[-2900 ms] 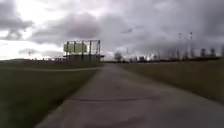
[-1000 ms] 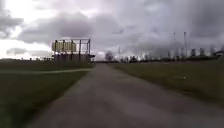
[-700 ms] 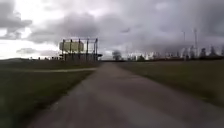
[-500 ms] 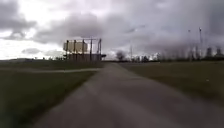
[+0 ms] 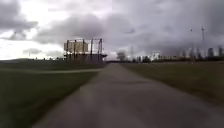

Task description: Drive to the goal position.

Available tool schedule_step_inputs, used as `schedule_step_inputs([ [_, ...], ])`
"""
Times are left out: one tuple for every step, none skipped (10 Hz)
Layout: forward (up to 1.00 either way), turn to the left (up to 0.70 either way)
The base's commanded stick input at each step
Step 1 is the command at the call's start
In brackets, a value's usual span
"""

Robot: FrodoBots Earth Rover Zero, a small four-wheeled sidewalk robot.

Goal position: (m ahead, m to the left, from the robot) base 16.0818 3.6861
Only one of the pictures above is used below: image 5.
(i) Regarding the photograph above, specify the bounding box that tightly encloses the grass field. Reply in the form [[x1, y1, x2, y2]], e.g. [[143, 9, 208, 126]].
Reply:
[[0, 59, 107, 128], [120, 60, 224, 107]]

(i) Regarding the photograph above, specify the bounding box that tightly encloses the grey paved path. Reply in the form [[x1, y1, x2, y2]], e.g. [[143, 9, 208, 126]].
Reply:
[[31, 62, 224, 128]]

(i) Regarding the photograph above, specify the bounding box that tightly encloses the row of distant buildings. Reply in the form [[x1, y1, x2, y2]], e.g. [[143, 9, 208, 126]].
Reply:
[[133, 45, 224, 63]]

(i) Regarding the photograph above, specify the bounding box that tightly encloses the tall mast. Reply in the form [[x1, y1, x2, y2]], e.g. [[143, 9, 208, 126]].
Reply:
[[200, 25, 206, 58]]

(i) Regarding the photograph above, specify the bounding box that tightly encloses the scaffold tower structure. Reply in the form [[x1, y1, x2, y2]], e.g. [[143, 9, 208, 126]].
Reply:
[[62, 37, 108, 64]]

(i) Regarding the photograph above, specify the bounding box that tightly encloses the tree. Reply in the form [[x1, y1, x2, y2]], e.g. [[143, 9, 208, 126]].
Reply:
[[116, 50, 127, 63]]

